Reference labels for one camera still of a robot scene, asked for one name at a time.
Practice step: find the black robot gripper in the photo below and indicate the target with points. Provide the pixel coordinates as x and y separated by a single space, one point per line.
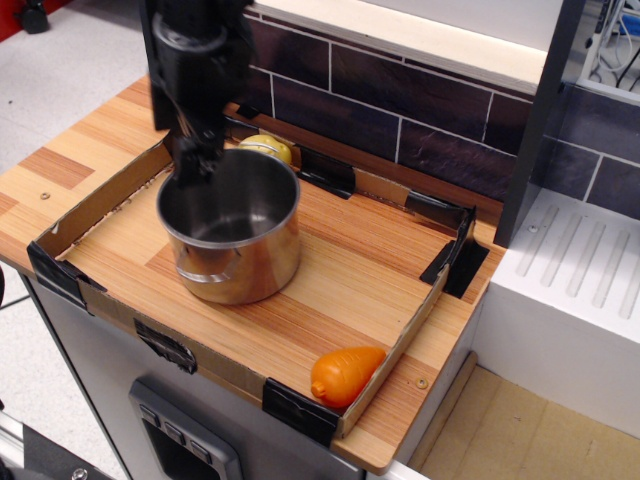
204 65

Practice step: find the stainless steel pot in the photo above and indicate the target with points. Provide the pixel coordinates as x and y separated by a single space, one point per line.
235 236

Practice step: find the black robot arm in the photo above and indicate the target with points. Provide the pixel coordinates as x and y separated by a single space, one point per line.
199 55

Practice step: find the yellow toy potato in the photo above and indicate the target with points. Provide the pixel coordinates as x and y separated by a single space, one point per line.
268 145

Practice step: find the black caster wheel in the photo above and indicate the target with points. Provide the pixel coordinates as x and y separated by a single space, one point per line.
32 17

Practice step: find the orange toy carrot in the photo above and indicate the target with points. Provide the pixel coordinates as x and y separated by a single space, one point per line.
338 377

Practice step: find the grey toy oven front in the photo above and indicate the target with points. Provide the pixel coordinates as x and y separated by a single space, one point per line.
182 447

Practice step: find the white toy sink drainboard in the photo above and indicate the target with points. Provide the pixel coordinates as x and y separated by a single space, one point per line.
561 314

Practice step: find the dark grey vertical post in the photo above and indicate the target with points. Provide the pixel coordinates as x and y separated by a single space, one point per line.
522 189

